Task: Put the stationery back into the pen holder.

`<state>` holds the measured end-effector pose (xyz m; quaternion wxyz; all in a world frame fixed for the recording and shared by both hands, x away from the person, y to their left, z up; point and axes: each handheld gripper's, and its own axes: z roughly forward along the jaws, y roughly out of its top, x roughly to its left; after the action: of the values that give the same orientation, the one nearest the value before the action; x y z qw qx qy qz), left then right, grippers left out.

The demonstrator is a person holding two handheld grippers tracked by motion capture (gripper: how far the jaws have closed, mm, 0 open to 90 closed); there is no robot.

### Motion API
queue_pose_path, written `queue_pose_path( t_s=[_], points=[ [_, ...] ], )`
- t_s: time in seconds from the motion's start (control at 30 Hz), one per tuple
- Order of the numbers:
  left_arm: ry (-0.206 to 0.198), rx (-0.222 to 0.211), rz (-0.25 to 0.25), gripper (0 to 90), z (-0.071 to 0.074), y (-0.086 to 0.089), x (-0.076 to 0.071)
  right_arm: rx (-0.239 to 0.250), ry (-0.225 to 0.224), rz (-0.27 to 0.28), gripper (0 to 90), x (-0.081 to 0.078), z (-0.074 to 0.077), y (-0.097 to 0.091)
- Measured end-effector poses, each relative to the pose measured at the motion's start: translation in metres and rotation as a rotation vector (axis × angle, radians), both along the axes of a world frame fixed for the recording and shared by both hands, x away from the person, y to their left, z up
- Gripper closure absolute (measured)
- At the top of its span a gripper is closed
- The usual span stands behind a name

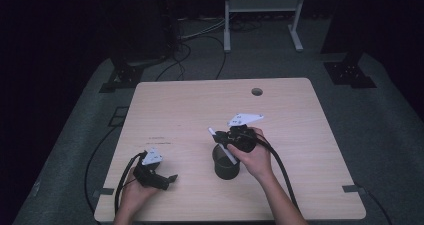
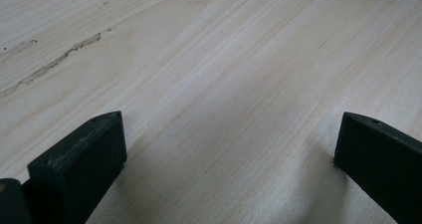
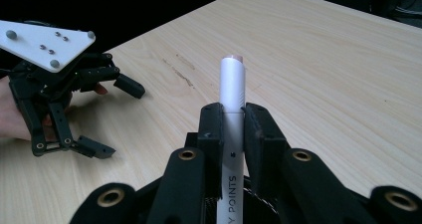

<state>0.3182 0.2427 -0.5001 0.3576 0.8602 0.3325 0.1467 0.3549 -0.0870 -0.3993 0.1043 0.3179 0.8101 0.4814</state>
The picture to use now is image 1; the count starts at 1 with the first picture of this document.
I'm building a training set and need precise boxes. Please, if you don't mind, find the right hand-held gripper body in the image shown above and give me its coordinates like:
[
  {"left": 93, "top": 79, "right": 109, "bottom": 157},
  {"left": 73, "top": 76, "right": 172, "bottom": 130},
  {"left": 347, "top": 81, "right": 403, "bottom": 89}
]
[{"left": 226, "top": 113, "right": 265, "bottom": 154}]

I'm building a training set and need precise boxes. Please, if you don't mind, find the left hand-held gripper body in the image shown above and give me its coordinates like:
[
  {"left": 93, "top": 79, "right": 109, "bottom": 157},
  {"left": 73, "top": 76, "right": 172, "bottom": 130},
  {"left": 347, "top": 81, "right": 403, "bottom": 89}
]
[{"left": 132, "top": 147, "right": 170, "bottom": 191}]

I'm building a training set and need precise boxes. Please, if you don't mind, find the white pen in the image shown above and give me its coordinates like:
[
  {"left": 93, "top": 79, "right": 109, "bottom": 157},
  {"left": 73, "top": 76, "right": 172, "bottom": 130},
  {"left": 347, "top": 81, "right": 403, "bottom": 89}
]
[{"left": 207, "top": 127, "right": 239, "bottom": 166}]

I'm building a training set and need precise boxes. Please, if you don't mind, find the black mesh pen holder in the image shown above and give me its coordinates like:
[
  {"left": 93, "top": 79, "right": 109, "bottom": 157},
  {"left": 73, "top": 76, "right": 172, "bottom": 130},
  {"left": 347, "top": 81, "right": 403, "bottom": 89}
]
[{"left": 211, "top": 143, "right": 241, "bottom": 181}]

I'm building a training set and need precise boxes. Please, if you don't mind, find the person's right hand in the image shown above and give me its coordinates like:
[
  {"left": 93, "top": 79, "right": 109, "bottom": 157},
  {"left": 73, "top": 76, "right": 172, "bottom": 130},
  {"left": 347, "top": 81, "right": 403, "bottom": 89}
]
[{"left": 226, "top": 127, "right": 273, "bottom": 181}]

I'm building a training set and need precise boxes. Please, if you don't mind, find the person's left hand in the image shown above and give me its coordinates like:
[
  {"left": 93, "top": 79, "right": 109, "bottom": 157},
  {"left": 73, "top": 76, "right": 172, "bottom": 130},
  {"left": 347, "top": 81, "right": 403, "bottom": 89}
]
[{"left": 116, "top": 170, "right": 160, "bottom": 217}]

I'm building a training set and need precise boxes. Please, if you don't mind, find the grey tape strip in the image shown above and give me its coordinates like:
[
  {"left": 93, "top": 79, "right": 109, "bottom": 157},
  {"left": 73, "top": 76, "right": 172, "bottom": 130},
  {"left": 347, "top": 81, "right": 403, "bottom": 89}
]
[
  {"left": 341, "top": 184, "right": 368, "bottom": 195},
  {"left": 92, "top": 187, "right": 115, "bottom": 200}
]

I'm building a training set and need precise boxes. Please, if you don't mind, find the black stand base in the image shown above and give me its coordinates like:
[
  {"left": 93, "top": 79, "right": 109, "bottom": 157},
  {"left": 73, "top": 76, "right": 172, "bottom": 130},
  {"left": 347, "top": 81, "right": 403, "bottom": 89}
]
[
  {"left": 98, "top": 62, "right": 148, "bottom": 94},
  {"left": 322, "top": 50, "right": 378, "bottom": 90}
]

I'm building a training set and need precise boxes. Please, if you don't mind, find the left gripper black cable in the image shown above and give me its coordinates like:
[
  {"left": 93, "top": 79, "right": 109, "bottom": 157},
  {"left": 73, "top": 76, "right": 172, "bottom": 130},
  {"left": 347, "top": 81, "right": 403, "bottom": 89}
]
[{"left": 113, "top": 151, "right": 148, "bottom": 216}]

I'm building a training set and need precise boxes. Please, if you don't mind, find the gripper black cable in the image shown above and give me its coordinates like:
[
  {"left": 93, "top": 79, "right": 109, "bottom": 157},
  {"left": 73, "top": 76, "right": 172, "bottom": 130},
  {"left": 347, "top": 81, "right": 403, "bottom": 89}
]
[
  {"left": 113, "top": 151, "right": 148, "bottom": 216},
  {"left": 254, "top": 134, "right": 300, "bottom": 210}
]

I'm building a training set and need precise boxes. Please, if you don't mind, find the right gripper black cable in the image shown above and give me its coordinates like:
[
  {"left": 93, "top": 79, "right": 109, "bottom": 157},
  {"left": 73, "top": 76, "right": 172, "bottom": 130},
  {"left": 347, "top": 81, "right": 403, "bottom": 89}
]
[{"left": 254, "top": 134, "right": 300, "bottom": 210}]

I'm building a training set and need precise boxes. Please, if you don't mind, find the thin black floor cable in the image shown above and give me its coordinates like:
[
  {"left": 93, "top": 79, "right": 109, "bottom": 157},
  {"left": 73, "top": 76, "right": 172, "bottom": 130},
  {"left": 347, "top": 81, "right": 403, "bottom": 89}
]
[
  {"left": 355, "top": 182, "right": 395, "bottom": 225},
  {"left": 83, "top": 126, "right": 120, "bottom": 225}
]

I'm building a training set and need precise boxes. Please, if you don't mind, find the black floor socket frame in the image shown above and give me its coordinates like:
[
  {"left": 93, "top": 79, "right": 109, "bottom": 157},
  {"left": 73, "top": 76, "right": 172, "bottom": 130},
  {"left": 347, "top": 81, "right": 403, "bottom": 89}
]
[{"left": 107, "top": 106, "right": 130, "bottom": 128}]

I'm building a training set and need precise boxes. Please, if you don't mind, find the black curved floor cable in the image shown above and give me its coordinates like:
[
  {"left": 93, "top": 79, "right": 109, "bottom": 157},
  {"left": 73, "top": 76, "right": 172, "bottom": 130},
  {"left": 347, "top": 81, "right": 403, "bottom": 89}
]
[{"left": 179, "top": 34, "right": 228, "bottom": 81}]

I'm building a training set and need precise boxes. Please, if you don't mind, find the black looped floor cable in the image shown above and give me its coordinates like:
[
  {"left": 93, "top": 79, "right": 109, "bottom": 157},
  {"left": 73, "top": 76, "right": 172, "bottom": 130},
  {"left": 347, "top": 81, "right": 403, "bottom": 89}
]
[{"left": 154, "top": 42, "right": 193, "bottom": 83}]

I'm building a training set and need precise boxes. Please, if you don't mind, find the white floor cable bundle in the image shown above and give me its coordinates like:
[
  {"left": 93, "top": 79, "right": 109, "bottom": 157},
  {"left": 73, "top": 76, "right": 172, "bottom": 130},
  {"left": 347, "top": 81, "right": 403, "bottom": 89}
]
[{"left": 177, "top": 17, "right": 228, "bottom": 42}]

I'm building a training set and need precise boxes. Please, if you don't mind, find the white metal desk frame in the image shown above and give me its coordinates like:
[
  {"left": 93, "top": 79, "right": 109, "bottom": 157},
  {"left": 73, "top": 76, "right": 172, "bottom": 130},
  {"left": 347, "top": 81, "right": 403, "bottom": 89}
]
[{"left": 223, "top": 0, "right": 308, "bottom": 54}]

